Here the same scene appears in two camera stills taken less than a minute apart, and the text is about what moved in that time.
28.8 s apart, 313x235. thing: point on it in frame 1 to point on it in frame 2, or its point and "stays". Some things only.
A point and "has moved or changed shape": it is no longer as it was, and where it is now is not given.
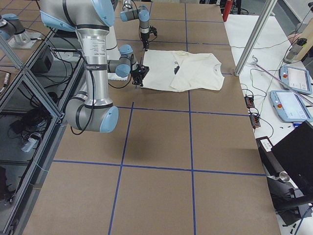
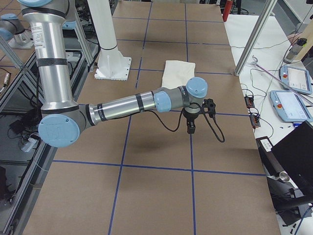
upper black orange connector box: [250, 101] stays
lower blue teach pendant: [290, 107] stays
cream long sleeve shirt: [177, 71] has moved or changed shape
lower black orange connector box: [255, 121] stays
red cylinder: [227, 10] stays
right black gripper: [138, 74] to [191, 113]
